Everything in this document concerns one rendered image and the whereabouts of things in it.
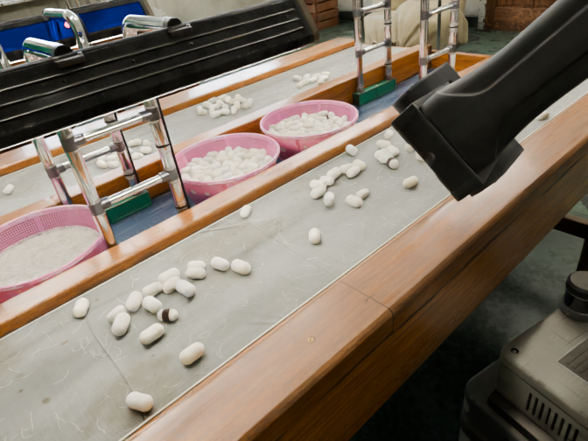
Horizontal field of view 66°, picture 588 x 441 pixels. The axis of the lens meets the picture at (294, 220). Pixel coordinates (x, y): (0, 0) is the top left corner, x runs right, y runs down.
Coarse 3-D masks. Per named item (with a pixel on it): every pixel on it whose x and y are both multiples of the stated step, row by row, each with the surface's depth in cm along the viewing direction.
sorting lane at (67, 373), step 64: (384, 192) 90; (448, 192) 87; (192, 256) 80; (256, 256) 78; (320, 256) 75; (64, 320) 70; (192, 320) 66; (256, 320) 65; (0, 384) 61; (64, 384) 59; (128, 384) 58; (192, 384) 57
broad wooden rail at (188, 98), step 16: (320, 48) 189; (336, 48) 188; (272, 64) 177; (288, 64) 174; (304, 64) 180; (224, 80) 165; (240, 80) 163; (256, 80) 167; (176, 96) 156; (192, 96) 154; (208, 96) 155; (128, 112) 148; (80, 128) 140; (96, 128) 138; (128, 128) 140; (32, 144) 133; (48, 144) 131; (0, 160) 125; (16, 160) 124; (32, 160) 125; (0, 176) 121
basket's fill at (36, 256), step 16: (32, 240) 93; (48, 240) 93; (64, 240) 91; (80, 240) 90; (0, 256) 90; (16, 256) 88; (32, 256) 87; (48, 256) 87; (64, 256) 86; (0, 272) 86; (16, 272) 83; (32, 272) 84; (48, 272) 83
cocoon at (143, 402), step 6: (132, 396) 54; (138, 396) 54; (144, 396) 54; (150, 396) 54; (126, 402) 54; (132, 402) 54; (138, 402) 53; (144, 402) 53; (150, 402) 54; (132, 408) 54; (138, 408) 53; (144, 408) 53; (150, 408) 54
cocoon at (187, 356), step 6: (198, 342) 60; (186, 348) 59; (192, 348) 59; (198, 348) 59; (204, 348) 60; (180, 354) 59; (186, 354) 59; (192, 354) 59; (198, 354) 59; (180, 360) 59; (186, 360) 58; (192, 360) 59
